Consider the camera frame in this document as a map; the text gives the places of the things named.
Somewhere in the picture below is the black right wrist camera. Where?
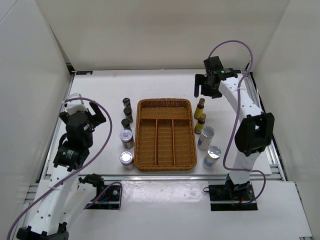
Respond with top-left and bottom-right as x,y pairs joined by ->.
203,56 -> 224,75

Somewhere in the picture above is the small black-cap spice jar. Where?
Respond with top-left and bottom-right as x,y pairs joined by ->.
123,107 -> 134,124
122,97 -> 132,109
121,118 -> 132,131

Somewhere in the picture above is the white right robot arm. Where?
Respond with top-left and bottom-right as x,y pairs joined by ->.
194,68 -> 275,200

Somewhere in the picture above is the silver-lid dark spice jar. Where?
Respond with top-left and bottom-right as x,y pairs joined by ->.
119,151 -> 134,170

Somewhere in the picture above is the woven wicker divided tray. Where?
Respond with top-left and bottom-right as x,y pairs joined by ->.
134,98 -> 197,172

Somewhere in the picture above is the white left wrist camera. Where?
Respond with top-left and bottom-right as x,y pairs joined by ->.
62,99 -> 88,116

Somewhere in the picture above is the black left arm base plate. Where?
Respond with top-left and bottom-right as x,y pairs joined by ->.
84,181 -> 123,210

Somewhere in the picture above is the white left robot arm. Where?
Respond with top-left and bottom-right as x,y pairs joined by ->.
16,97 -> 112,240

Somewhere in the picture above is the blue-label silver-lid canister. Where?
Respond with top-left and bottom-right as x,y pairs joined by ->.
197,126 -> 215,150
202,146 -> 222,169

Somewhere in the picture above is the yellow-label brown glass bottle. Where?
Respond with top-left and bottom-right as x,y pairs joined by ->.
193,98 -> 205,120
194,113 -> 207,135

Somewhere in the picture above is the red-label silver-lid jar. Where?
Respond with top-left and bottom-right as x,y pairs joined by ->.
119,129 -> 135,149

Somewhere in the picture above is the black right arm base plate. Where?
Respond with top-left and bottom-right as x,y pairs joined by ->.
203,180 -> 258,212

